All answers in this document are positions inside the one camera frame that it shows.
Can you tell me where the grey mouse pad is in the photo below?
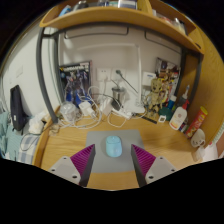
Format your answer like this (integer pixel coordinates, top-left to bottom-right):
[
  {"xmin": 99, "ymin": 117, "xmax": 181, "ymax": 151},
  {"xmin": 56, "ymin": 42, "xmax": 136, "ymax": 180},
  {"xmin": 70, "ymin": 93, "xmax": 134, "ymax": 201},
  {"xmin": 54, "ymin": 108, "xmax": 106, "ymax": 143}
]
[{"xmin": 85, "ymin": 129, "xmax": 146, "ymax": 174}]

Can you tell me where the black cable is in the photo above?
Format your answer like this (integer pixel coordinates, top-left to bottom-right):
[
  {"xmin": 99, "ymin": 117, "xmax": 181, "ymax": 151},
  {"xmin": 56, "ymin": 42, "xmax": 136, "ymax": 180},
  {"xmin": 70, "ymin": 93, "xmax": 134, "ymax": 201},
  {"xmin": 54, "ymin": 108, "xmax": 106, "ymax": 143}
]
[{"xmin": 19, "ymin": 131, "xmax": 43, "ymax": 153}]

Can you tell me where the white orange lotion bottle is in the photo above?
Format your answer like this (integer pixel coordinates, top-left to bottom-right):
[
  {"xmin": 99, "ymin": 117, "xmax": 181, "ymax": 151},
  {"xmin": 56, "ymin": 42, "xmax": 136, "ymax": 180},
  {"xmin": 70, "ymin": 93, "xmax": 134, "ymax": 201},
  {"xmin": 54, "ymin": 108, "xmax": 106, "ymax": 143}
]
[{"xmin": 168, "ymin": 99, "xmax": 190, "ymax": 132}]

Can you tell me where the grey metal desk frame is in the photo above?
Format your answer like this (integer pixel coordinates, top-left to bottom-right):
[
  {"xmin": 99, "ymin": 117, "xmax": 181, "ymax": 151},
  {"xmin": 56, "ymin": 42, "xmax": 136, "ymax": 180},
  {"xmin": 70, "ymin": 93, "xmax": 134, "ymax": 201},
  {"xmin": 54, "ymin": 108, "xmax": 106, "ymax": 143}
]
[{"xmin": 35, "ymin": 23, "xmax": 205, "ymax": 124}]

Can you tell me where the clear plastic dome container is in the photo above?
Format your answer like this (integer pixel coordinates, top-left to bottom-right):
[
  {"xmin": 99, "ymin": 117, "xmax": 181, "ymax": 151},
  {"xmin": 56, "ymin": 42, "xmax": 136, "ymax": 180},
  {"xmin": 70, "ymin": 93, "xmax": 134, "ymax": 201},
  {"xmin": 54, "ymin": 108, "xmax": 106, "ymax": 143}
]
[{"xmin": 59, "ymin": 101, "xmax": 78, "ymax": 123}]

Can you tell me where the wooden overhead shelf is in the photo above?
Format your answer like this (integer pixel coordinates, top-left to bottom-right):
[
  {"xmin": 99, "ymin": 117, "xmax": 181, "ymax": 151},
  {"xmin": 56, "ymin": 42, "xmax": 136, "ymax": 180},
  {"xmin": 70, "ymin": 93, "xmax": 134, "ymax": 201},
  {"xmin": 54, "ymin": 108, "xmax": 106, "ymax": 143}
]
[{"xmin": 39, "ymin": 0, "xmax": 206, "ymax": 56}]

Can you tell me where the white plastic bag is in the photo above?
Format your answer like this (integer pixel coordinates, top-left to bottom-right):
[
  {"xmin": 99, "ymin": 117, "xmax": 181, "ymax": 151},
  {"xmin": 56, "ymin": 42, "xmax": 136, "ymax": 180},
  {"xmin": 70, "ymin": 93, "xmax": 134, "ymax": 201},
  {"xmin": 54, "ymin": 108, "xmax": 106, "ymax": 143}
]
[{"xmin": 28, "ymin": 111, "xmax": 51, "ymax": 135}]

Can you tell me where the white power strip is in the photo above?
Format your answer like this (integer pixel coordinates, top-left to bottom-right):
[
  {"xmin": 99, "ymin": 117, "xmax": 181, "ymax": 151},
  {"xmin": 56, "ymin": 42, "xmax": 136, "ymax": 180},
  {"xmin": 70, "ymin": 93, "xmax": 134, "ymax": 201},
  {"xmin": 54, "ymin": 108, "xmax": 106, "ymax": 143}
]
[{"xmin": 111, "ymin": 107, "xmax": 133, "ymax": 120}]

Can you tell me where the white charger block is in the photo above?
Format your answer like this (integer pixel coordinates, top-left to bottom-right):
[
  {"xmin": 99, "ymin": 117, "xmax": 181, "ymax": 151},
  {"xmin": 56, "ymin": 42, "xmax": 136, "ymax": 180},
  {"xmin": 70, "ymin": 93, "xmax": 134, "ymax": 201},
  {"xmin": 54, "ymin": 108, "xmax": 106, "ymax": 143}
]
[{"xmin": 78, "ymin": 100, "xmax": 94, "ymax": 118}]

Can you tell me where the teal blanket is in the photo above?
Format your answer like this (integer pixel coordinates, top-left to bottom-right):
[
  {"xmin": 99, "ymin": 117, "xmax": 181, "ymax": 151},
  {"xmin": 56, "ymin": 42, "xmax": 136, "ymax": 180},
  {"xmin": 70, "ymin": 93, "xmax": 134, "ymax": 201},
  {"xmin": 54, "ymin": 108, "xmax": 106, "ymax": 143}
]
[{"xmin": 0, "ymin": 111, "xmax": 23, "ymax": 159}]

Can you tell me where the dark spray bottle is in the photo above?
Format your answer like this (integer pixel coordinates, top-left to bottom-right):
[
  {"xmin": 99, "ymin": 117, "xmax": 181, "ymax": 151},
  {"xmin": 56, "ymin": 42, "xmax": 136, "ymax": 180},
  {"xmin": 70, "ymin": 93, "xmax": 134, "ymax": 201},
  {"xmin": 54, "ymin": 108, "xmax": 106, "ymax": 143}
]
[{"xmin": 179, "ymin": 84, "xmax": 191, "ymax": 108}]

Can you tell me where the light blue computer mouse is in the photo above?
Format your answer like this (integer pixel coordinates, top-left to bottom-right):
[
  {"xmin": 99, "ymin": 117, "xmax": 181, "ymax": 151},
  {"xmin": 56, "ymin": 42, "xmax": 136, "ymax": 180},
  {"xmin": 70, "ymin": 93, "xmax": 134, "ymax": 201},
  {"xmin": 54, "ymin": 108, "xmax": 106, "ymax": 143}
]
[{"xmin": 105, "ymin": 135, "xmax": 123, "ymax": 158}]

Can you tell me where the white router box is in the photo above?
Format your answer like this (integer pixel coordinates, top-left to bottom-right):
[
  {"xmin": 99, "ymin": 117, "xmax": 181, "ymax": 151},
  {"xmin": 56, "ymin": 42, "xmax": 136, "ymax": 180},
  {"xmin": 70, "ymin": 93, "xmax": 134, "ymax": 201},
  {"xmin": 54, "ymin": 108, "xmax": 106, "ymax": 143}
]
[{"xmin": 142, "ymin": 71, "xmax": 158, "ymax": 88}]

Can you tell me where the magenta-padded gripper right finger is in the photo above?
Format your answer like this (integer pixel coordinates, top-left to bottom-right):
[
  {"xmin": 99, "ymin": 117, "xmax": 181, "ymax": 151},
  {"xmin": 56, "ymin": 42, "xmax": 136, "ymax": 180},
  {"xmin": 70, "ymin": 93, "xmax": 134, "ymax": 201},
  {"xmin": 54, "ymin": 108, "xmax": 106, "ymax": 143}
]
[{"xmin": 130, "ymin": 143, "xmax": 178, "ymax": 188}]

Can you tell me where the blue white plaid quilt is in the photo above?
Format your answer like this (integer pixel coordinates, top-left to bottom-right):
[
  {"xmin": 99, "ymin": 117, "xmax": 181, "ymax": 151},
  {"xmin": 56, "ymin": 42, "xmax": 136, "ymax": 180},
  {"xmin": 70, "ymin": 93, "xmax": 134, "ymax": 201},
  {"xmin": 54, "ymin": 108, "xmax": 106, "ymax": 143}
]
[{"xmin": 18, "ymin": 133, "xmax": 43, "ymax": 164}]

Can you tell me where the dark navy backpack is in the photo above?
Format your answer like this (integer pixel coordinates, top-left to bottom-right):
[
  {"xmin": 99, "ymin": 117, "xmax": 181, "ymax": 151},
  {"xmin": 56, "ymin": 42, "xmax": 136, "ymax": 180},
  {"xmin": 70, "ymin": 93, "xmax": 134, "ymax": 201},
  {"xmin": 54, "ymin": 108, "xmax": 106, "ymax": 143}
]
[{"xmin": 9, "ymin": 84, "xmax": 29, "ymax": 133}]

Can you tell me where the robot model kit box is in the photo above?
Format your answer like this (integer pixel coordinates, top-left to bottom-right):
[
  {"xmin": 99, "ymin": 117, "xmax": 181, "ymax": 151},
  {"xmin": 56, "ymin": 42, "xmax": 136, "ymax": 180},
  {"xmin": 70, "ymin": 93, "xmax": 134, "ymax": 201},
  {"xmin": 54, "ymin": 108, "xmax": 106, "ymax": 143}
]
[{"xmin": 59, "ymin": 60, "xmax": 93, "ymax": 104}]

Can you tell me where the stainless steel cup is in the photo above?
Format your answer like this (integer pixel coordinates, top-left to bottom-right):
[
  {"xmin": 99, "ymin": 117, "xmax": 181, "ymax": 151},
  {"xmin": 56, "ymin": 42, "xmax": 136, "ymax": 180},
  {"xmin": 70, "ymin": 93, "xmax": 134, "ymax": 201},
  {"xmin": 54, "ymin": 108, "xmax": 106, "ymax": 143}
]
[{"xmin": 111, "ymin": 85, "xmax": 127, "ymax": 103}]

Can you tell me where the white cable bundle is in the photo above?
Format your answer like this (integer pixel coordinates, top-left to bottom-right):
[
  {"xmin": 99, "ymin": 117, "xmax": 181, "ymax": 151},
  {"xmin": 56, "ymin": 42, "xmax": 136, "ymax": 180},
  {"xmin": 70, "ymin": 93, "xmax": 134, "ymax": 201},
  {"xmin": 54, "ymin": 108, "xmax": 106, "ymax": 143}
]
[{"xmin": 58, "ymin": 85, "xmax": 129, "ymax": 129}]

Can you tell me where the white mug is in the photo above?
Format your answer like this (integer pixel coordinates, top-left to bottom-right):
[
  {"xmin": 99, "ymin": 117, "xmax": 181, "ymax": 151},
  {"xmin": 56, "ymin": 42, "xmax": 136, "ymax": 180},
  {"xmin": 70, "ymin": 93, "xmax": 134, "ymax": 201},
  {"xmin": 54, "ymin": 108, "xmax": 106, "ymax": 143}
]
[{"xmin": 190, "ymin": 128, "xmax": 207, "ymax": 148}]

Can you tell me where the white wall socket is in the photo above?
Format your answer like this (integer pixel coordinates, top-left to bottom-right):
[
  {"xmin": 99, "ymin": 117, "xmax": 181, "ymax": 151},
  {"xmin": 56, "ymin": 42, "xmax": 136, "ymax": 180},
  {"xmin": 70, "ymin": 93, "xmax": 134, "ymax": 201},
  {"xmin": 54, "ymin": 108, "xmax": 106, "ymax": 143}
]
[
  {"xmin": 96, "ymin": 67, "xmax": 112, "ymax": 83},
  {"xmin": 111, "ymin": 67, "xmax": 128, "ymax": 83}
]

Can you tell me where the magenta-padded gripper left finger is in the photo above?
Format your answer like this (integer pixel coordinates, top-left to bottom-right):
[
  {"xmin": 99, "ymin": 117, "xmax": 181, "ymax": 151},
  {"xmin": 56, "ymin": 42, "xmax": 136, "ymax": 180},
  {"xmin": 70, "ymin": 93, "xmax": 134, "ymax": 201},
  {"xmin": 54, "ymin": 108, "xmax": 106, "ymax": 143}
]
[{"xmin": 47, "ymin": 143, "xmax": 97, "ymax": 188}]

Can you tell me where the large white power adapter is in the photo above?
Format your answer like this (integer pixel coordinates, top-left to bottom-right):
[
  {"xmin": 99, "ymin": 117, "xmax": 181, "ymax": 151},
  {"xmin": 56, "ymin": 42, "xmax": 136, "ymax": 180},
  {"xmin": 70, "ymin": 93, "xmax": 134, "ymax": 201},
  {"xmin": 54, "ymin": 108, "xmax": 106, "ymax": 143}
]
[{"xmin": 100, "ymin": 96, "xmax": 114, "ymax": 114}]

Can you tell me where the red snack can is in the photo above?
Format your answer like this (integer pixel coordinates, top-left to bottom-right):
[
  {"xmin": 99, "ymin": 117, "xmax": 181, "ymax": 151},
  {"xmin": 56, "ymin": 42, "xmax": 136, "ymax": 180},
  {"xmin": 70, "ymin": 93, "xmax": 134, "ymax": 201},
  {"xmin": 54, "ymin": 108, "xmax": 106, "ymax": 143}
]
[{"xmin": 185, "ymin": 105, "xmax": 209, "ymax": 138}]

